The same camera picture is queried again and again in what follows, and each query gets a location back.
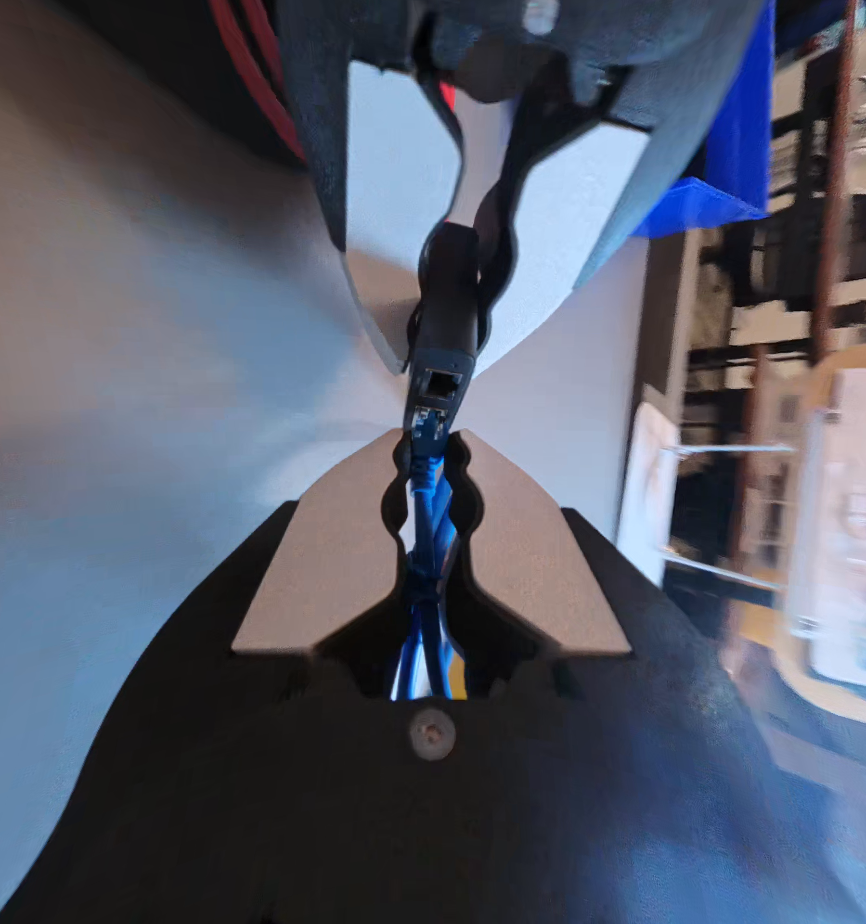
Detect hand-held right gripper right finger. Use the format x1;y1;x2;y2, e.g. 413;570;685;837
443;427;634;658

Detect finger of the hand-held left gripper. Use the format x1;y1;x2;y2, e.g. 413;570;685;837
342;59;466;376
472;97;654;384

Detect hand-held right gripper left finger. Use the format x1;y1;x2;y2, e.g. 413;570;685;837
231;427;414;658

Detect red ethernet cable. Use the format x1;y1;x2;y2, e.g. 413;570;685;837
209;0;457;163

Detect blue ethernet cable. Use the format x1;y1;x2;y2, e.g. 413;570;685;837
389;404;470;701

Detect black ethernet port adapter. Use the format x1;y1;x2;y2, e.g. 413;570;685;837
402;222;480;434

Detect dark cloth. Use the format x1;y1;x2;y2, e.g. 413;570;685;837
65;0;311;170

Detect thin metal rod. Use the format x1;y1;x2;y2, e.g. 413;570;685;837
660;550;784;589
657;444;795;457

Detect blue plastic bin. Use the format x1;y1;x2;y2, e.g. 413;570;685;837
631;0;776;239

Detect clear acrylic plate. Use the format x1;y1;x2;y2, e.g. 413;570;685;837
785;408;841;636

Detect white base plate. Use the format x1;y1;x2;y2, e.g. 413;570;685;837
617;403;683;586

